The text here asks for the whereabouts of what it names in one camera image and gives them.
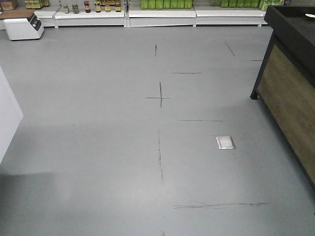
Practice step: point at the black wooden display stand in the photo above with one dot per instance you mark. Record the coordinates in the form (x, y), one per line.
(286, 80)

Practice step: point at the white box appliance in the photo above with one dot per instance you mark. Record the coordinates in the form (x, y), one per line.
(24, 28)

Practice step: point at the white store shelving unit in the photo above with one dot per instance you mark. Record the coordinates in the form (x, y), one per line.
(71, 13)

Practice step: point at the metal floor socket plate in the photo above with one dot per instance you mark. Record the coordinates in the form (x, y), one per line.
(225, 142)

